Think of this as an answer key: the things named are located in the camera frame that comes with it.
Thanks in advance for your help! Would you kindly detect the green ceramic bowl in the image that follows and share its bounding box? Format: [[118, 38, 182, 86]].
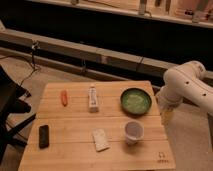
[[120, 88, 152, 115]]

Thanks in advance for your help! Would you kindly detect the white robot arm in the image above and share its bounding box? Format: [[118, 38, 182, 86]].
[[156, 61, 213, 125]]

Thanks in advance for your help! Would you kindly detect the white sponge block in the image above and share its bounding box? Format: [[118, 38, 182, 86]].
[[92, 129, 109, 152]]

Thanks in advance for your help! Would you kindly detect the orange carrot toy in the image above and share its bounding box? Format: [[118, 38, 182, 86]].
[[61, 90, 68, 106]]

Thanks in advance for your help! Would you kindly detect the black phone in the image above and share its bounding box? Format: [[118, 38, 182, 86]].
[[39, 125, 49, 149]]

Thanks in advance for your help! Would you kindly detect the black stand left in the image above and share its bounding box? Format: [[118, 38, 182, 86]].
[[0, 65, 35, 163]]

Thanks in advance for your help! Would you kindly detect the black cable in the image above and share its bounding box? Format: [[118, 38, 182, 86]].
[[0, 41, 42, 88]]

